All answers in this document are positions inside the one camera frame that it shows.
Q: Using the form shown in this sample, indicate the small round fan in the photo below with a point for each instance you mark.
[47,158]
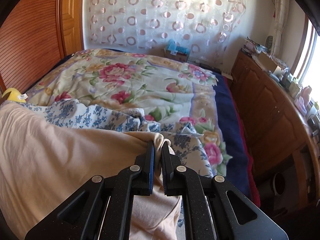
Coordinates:
[270,42]

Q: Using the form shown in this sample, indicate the blue plastic bag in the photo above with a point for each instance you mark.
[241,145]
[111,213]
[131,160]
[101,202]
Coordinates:
[176,47]

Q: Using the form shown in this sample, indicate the wooden framed window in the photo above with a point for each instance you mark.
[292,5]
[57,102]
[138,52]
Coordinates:
[306,55]

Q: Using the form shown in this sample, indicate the pink packet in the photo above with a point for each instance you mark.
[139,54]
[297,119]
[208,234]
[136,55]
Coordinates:
[303,101]

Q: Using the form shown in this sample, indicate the beige printed t-shirt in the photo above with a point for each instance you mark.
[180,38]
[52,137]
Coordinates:
[62,155]

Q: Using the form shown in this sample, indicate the yellow plush toy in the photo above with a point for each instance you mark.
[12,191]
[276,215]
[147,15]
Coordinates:
[13,95]

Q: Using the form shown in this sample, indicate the white window curtain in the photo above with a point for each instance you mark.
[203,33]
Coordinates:
[281,17]

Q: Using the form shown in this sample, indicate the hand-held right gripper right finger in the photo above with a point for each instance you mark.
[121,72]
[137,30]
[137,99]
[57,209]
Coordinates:
[165,173]

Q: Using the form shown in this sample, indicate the long wooden cabinet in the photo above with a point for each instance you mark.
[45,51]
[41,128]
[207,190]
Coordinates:
[265,110]

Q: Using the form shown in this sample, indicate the sheer circle-patterned curtain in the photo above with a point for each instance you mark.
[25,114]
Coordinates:
[162,15]

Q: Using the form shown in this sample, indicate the pile of clutter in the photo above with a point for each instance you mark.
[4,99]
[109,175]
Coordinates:
[252,47]

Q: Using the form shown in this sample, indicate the pink floral blanket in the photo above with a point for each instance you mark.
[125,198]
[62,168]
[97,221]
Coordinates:
[120,80]

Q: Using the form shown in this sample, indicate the open cardboard box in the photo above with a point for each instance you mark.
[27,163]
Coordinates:
[267,61]

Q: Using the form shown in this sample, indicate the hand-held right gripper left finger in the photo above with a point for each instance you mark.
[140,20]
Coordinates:
[150,172]

